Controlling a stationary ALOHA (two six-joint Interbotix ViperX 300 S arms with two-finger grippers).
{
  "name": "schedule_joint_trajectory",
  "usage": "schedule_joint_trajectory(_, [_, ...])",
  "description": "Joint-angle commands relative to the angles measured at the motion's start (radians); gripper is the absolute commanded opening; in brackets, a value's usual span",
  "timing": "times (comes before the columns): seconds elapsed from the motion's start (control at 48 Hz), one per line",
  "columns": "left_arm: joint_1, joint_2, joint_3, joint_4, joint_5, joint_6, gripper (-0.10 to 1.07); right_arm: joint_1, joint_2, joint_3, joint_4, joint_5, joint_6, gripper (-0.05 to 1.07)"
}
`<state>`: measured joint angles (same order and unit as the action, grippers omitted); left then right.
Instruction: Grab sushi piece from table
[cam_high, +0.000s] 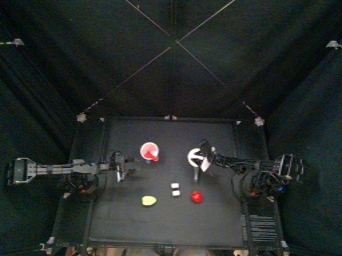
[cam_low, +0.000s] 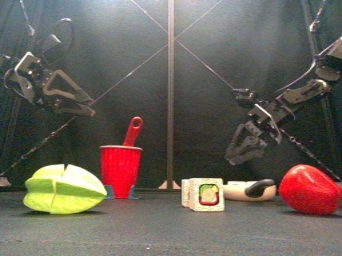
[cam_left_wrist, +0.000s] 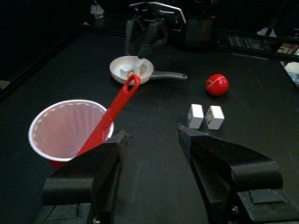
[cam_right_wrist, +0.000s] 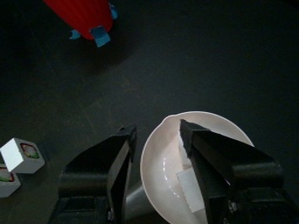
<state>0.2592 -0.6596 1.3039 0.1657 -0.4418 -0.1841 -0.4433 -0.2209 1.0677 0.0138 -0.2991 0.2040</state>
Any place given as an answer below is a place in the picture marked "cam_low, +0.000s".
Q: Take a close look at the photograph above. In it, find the white toy sushi piece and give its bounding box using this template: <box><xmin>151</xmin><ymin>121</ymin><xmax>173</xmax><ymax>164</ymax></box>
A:
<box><xmin>180</xmin><ymin>177</ymin><xmax>225</xmax><ymax>213</ymax></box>

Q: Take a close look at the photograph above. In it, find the red bell pepper toy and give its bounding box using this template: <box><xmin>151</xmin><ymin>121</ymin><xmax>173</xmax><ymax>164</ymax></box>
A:
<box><xmin>278</xmin><ymin>163</ymin><xmax>342</xmax><ymax>216</ymax></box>

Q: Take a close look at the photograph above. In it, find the red ribbed plastic cup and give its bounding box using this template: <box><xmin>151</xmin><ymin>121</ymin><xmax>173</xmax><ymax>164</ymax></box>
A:
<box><xmin>98</xmin><ymin>145</ymin><xmax>144</xmax><ymax>200</ymax></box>

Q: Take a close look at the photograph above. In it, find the green toy star fruit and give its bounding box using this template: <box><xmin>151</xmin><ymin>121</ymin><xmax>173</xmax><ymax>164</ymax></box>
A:
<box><xmin>22</xmin><ymin>163</ymin><xmax>108</xmax><ymax>215</ymax></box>

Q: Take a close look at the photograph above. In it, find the blue cup stand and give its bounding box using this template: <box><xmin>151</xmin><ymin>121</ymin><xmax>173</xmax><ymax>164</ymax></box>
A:
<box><xmin>102</xmin><ymin>185</ymin><xmax>141</xmax><ymax>201</ymax></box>

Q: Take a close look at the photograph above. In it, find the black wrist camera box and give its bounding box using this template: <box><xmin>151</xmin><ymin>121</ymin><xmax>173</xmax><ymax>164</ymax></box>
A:
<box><xmin>229</xmin><ymin>88</ymin><xmax>260</xmax><ymax>110</ymax></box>

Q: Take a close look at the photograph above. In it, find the white toy pot black handle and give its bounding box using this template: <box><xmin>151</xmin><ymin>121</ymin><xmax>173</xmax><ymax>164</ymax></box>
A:
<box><xmin>221</xmin><ymin>178</ymin><xmax>278</xmax><ymax>202</ymax></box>

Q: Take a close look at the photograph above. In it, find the red plastic utensil handle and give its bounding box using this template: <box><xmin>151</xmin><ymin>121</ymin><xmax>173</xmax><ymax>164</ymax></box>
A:
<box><xmin>121</xmin><ymin>116</ymin><xmax>144</xmax><ymax>148</ymax></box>

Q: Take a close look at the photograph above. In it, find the vertical metal frame pole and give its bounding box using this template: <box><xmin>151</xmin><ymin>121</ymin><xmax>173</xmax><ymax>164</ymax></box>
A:
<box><xmin>157</xmin><ymin>0</ymin><xmax>183</xmax><ymax>191</ymax></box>

